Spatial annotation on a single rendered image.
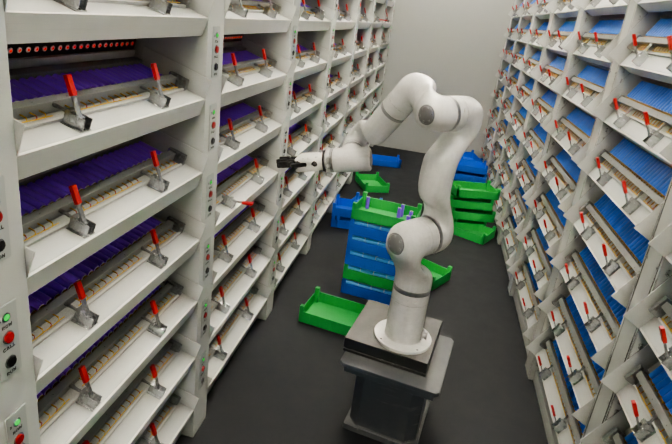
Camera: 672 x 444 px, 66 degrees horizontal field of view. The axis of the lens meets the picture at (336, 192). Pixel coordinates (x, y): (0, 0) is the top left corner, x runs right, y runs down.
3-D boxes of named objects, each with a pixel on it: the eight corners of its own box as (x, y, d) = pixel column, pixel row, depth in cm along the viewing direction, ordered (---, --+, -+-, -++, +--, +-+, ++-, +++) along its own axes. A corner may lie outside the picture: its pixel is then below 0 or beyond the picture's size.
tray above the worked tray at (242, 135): (278, 134, 202) (291, 102, 198) (212, 177, 146) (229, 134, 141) (232, 111, 203) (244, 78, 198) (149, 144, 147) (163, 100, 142)
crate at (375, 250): (414, 247, 263) (417, 233, 260) (406, 264, 245) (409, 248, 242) (357, 234, 271) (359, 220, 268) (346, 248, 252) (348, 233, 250)
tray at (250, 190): (274, 181, 209) (283, 161, 205) (209, 239, 152) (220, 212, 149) (230, 158, 210) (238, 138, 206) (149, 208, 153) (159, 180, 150)
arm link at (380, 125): (385, 81, 169) (338, 138, 190) (381, 111, 158) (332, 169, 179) (407, 94, 172) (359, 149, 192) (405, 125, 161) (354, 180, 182)
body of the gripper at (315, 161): (326, 174, 179) (294, 175, 181) (332, 167, 188) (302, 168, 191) (324, 153, 177) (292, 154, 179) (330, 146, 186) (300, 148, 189)
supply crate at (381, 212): (419, 218, 258) (422, 203, 255) (412, 232, 239) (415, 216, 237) (361, 205, 266) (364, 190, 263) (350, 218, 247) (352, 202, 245)
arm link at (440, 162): (392, 248, 164) (426, 239, 174) (421, 266, 156) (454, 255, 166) (428, 90, 146) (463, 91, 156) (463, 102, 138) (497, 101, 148)
